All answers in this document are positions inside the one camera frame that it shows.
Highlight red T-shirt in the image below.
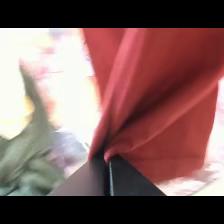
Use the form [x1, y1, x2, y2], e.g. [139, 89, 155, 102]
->
[80, 27, 224, 185]

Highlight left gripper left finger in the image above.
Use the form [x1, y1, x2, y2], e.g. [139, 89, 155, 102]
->
[49, 151, 111, 197]

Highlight olive green garment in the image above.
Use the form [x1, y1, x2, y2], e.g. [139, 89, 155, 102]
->
[0, 61, 68, 197]

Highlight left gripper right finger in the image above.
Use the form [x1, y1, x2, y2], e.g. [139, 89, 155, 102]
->
[108, 154, 167, 197]

